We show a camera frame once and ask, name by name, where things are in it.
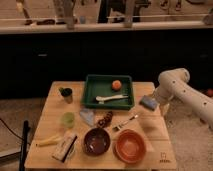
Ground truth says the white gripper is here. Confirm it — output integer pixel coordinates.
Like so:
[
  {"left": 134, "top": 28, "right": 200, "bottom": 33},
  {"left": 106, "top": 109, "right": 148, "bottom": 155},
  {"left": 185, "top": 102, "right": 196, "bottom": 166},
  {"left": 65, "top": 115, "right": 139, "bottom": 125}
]
[{"left": 154, "top": 85, "right": 173, "bottom": 116}]

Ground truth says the blue sponge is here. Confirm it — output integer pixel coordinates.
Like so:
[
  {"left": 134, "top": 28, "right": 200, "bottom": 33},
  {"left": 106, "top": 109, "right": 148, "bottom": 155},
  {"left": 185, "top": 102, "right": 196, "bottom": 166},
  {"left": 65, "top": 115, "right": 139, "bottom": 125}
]
[{"left": 139, "top": 95, "right": 157, "bottom": 111}]

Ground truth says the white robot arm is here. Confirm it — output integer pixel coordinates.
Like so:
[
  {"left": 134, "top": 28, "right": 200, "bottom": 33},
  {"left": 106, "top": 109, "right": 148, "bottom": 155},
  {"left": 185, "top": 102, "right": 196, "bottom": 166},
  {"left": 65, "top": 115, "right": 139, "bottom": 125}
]
[{"left": 154, "top": 68, "right": 213, "bottom": 130}]

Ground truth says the red bowl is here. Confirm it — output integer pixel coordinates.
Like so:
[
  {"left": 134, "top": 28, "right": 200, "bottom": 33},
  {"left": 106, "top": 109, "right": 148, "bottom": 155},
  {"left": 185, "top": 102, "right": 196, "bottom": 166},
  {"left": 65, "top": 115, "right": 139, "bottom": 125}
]
[{"left": 114, "top": 129, "right": 146, "bottom": 164}]

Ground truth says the dark purple bowl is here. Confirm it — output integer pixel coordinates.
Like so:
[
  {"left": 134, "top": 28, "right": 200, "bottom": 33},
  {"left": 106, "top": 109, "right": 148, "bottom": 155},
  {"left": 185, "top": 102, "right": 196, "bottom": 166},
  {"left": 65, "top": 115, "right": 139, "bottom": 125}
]
[{"left": 83, "top": 128, "right": 111, "bottom": 156}]

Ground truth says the orange ball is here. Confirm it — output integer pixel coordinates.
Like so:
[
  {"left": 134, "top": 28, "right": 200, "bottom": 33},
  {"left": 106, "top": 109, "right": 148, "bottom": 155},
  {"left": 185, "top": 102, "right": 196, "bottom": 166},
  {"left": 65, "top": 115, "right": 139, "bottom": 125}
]
[{"left": 112, "top": 80, "right": 122, "bottom": 91}]

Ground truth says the white plastic spoon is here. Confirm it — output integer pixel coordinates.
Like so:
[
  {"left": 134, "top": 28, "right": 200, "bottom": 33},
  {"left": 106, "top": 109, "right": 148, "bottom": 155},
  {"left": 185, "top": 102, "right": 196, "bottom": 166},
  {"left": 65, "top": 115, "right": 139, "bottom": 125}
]
[{"left": 95, "top": 94, "right": 128, "bottom": 102}]

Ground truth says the dark red grape bunch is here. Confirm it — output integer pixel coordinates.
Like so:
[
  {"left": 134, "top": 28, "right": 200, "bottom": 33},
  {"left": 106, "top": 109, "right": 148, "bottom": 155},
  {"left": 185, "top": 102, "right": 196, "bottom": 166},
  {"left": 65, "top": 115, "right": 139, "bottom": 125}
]
[{"left": 97, "top": 111, "right": 113, "bottom": 128}]

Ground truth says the green plastic tray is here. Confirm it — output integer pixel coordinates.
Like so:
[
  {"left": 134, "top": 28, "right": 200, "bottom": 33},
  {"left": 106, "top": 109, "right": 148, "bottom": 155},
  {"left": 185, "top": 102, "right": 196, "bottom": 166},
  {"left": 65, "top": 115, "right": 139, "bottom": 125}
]
[{"left": 81, "top": 74, "right": 135, "bottom": 110}]

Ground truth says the light blue cloth piece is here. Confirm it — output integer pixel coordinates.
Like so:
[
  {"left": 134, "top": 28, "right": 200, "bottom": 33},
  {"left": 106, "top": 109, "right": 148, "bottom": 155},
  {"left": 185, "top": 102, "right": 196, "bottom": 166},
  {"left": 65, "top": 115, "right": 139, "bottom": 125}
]
[{"left": 80, "top": 108, "right": 95, "bottom": 126}]

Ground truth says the light green cup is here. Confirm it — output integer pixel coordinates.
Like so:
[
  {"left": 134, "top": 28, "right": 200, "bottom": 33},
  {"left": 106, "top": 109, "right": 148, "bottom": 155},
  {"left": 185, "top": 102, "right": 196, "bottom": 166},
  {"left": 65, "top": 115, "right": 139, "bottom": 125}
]
[{"left": 61, "top": 112, "right": 75, "bottom": 128}]

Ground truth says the dark cup with green item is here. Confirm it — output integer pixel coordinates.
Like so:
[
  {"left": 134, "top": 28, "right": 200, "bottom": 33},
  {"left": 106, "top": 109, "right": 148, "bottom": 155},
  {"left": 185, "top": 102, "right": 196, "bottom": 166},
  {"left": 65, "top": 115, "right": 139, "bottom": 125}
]
[{"left": 59, "top": 87, "right": 73, "bottom": 103}]

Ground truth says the yellow banana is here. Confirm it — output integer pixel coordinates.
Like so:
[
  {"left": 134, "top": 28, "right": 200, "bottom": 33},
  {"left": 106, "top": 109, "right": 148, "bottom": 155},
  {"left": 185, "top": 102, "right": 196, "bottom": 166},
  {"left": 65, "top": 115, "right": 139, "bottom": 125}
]
[{"left": 36, "top": 137, "right": 62, "bottom": 147}]

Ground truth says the black stand left of table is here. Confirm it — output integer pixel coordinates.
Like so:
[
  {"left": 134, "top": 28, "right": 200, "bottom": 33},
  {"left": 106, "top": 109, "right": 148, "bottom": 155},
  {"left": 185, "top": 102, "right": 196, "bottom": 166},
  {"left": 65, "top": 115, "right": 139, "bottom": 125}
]
[{"left": 19, "top": 120, "right": 30, "bottom": 171}]

